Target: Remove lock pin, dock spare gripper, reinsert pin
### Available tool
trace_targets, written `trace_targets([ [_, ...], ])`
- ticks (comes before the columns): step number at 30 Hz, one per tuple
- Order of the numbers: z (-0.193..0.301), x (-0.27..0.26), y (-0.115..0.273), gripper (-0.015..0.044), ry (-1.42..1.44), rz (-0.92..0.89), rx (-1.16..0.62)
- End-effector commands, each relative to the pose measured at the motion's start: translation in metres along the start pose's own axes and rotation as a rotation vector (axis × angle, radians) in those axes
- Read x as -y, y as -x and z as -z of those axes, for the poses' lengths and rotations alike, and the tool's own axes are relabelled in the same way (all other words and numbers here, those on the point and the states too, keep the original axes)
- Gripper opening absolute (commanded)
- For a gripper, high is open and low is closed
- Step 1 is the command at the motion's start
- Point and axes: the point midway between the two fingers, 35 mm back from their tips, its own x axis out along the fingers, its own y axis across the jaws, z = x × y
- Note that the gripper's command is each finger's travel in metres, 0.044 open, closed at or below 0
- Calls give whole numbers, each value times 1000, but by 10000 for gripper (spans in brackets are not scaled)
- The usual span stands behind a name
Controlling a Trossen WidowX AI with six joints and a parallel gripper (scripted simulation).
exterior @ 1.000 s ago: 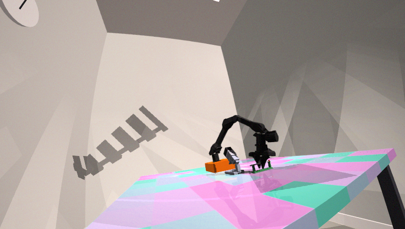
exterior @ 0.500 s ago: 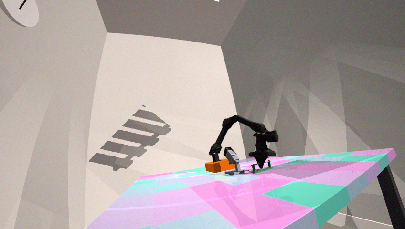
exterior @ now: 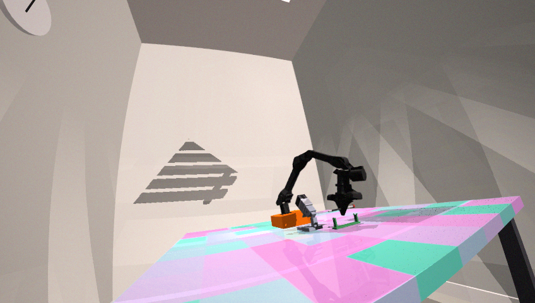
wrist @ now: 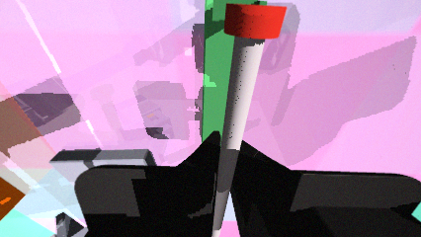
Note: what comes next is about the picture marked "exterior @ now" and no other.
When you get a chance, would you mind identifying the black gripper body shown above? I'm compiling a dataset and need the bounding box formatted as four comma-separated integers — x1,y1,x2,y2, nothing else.
327,181,363,201

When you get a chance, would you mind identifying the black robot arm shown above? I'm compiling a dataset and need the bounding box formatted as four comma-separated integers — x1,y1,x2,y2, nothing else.
276,150,367,215

